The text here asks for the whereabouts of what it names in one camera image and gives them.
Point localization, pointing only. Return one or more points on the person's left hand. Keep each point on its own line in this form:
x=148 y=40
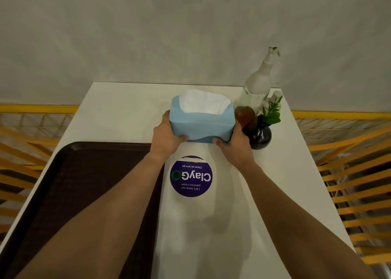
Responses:
x=163 y=140

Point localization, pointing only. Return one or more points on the person's right hand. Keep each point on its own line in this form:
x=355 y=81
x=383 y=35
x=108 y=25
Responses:
x=238 y=147

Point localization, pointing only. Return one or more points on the person's right thumb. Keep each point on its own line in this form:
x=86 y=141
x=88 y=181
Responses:
x=220 y=143

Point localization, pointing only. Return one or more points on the person's left thumb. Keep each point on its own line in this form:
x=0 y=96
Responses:
x=180 y=138

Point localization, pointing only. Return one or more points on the blue tissue box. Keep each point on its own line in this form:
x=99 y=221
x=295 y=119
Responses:
x=201 y=123

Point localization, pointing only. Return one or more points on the person's right forearm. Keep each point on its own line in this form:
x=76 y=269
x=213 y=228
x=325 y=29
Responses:
x=293 y=223

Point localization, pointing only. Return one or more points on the brown round jar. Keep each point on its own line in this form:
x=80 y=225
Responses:
x=244 y=116

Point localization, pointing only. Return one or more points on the black round vase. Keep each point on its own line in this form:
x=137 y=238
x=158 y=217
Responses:
x=259 y=133

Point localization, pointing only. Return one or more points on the round purple sticker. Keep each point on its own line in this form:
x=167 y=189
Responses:
x=191 y=177

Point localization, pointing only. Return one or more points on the white tissue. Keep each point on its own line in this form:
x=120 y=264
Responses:
x=203 y=101

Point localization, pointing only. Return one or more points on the green plant sprig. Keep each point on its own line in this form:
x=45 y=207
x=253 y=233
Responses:
x=272 y=112

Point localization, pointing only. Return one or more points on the clear spray bottle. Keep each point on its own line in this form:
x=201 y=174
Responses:
x=258 y=83

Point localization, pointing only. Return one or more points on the dark brown tray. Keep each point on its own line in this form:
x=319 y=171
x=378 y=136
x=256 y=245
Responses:
x=76 y=202

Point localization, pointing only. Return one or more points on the yellow metal railing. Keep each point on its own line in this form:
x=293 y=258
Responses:
x=351 y=165

